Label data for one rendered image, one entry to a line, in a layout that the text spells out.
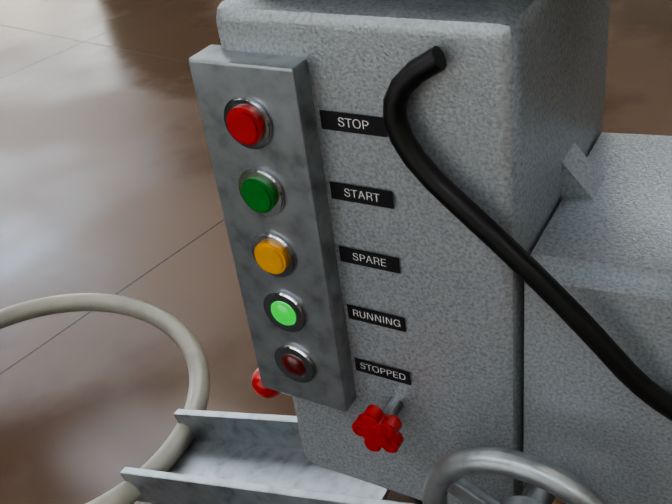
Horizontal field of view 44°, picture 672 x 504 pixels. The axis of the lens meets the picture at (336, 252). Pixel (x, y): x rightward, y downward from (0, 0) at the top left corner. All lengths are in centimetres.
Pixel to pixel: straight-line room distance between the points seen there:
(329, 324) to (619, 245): 21
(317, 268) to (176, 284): 253
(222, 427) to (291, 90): 68
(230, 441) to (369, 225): 63
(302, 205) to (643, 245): 22
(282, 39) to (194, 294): 253
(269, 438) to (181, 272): 212
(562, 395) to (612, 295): 10
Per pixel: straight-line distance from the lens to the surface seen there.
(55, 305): 145
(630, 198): 60
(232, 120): 54
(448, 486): 61
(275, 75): 52
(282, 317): 62
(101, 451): 255
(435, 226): 53
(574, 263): 54
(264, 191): 55
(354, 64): 51
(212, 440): 116
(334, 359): 63
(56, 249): 353
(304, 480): 101
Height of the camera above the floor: 171
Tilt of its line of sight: 34 degrees down
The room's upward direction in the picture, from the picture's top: 8 degrees counter-clockwise
